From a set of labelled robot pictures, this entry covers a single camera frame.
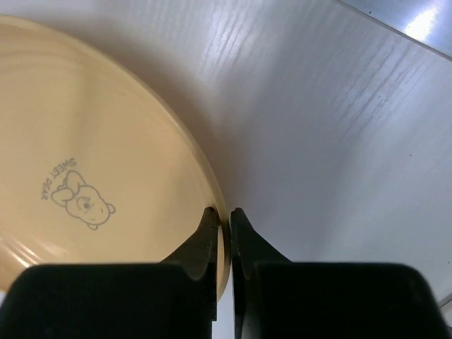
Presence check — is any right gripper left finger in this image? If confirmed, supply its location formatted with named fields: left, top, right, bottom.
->
left=1, top=207, right=220, bottom=338

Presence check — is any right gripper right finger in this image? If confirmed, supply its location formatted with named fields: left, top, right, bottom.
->
left=230, top=208, right=451, bottom=338

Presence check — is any tan plate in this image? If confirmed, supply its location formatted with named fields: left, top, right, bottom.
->
left=1, top=16, right=230, bottom=295

